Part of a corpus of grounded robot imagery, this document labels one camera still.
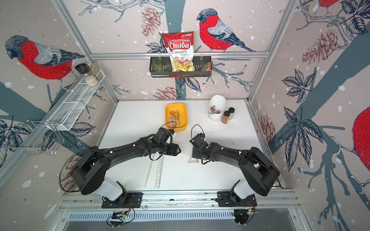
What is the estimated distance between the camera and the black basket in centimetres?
90

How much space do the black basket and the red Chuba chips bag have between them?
0.06 feet

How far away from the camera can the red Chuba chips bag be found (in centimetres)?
81
